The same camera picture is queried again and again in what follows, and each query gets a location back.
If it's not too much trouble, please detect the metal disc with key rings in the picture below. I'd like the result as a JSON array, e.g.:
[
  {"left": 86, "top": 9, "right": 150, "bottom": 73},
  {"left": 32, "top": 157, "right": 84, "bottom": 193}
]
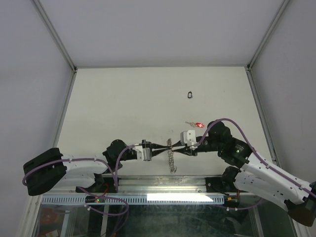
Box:
[{"left": 167, "top": 138, "right": 177, "bottom": 174}]

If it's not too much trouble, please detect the red handled key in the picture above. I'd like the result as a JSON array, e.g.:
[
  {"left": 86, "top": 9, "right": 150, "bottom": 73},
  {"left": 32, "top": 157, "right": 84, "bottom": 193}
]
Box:
[{"left": 185, "top": 121, "right": 205, "bottom": 128}]

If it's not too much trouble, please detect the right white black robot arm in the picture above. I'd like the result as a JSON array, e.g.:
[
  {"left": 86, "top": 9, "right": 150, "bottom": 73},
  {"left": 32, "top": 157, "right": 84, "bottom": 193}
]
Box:
[{"left": 174, "top": 118, "right": 316, "bottom": 227}]

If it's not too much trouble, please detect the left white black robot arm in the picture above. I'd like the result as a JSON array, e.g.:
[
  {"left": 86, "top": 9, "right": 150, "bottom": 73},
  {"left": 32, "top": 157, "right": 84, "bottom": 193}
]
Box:
[{"left": 22, "top": 139, "right": 171, "bottom": 196}]

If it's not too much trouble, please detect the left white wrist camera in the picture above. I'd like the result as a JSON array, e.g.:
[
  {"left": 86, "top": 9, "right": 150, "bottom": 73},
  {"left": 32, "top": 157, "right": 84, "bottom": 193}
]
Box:
[{"left": 133, "top": 145, "right": 152, "bottom": 161}]

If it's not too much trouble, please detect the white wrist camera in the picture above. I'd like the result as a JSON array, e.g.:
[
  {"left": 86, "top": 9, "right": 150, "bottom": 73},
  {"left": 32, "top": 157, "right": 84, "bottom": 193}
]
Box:
[
  {"left": 180, "top": 130, "right": 198, "bottom": 150},
  {"left": 133, "top": 145, "right": 152, "bottom": 161}
]

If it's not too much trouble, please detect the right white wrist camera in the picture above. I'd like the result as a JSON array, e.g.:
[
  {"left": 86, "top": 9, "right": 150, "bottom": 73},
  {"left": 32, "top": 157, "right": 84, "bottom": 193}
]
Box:
[{"left": 180, "top": 130, "right": 198, "bottom": 150}]

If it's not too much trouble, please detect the aluminium mounting rail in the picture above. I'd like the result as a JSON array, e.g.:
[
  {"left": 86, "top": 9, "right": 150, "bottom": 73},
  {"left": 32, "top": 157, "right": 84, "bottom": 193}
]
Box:
[{"left": 97, "top": 175, "right": 221, "bottom": 195}]

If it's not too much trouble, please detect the white slotted cable duct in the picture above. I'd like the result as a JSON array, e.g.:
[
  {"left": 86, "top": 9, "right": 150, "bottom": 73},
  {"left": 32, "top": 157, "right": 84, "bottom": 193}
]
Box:
[{"left": 41, "top": 193, "right": 224, "bottom": 206}]

